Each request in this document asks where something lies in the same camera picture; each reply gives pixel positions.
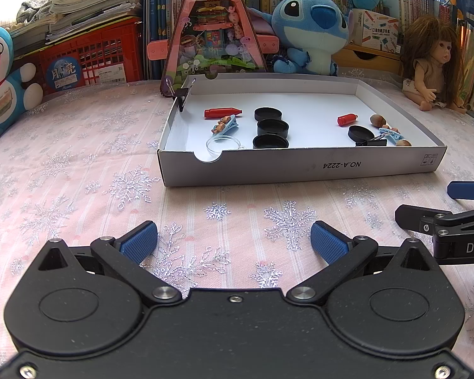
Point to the wooden drawer unit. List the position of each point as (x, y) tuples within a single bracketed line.
[(363, 61)]

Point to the blue robot cat plush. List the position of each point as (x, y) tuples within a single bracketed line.
[(0, 83)]

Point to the small black binder clip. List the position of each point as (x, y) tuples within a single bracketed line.
[(180, 94)]

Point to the black round lid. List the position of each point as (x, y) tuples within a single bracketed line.
[(360, 132)]

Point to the pink snowflake tablecloth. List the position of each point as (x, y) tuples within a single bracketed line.
[(83, 166)]

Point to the small red bottle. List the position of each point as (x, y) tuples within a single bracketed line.
[(346, 120)]

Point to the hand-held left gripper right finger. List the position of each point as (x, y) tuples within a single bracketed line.
[(328, 241)]

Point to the blue bear hair clip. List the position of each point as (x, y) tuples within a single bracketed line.
[(225, 124), (391, 133)]

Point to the stack of books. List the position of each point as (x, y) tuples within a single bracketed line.
[(94, 4)]

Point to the blue alien plush toy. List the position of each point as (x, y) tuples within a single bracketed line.
[(308, 27)]

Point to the large black binder clip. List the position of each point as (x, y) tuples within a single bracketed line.
[(371, 141)]

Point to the gold foil books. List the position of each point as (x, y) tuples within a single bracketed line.
[(470, 63)]

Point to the black round container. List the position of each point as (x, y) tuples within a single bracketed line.
[(270, 142), (272, 127), (267, 113)]

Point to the clear round lid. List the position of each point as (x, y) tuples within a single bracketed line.
[(221, 144)]

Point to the pink triangular dollhouse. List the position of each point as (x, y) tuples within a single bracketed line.
[(213, 39)]

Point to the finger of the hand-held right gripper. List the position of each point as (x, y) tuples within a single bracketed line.
[(414, 217), (466, 190)]

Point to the long-haired baby doll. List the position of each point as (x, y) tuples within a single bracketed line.
[(430, 63)]

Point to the red plastic crate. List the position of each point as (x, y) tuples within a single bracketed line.
[(94, 67)]

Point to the white colourful printed box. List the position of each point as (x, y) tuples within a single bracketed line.
[(377, 31)]

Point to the white cardboard box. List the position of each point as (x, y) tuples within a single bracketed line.
[(300, 166)]

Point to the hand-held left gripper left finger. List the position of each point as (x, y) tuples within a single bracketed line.
[(139, 241)]

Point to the long red pen cap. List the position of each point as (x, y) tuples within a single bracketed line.
[(221, 113)]

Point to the tall blue books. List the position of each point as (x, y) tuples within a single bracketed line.
[(162, 15)]

